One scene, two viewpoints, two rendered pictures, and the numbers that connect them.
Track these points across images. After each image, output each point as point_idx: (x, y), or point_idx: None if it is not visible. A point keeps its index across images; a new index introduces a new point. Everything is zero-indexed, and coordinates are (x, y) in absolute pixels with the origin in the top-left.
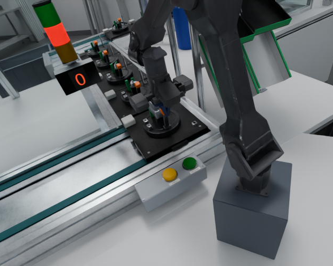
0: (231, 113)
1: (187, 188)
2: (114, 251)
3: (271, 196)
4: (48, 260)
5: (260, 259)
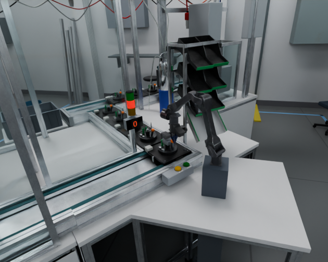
0: (209, 134)
1: (185, 176)
2: (154, 204)
3: (222, 166)
4: (119, 210)
5: (219, 199)
